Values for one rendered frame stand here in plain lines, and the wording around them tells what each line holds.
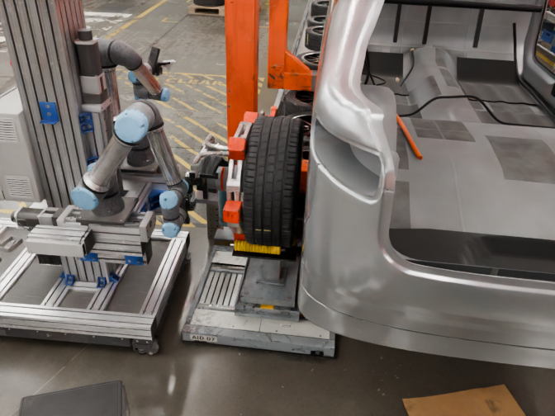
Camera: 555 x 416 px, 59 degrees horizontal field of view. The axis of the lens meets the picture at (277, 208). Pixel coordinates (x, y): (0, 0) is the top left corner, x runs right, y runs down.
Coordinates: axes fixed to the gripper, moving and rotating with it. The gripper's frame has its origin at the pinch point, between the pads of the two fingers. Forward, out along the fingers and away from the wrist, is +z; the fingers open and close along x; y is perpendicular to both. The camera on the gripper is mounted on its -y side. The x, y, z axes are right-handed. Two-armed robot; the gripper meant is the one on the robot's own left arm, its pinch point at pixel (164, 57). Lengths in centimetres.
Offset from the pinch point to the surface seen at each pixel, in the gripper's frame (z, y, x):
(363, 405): -106, 101, 174
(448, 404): -92, 95, 212
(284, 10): 174, -4, 20
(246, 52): -15, -22, 57
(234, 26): -17, -34, 49
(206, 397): -128, 111, 100
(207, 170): -82, 15, 70
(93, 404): -169, 82, 68
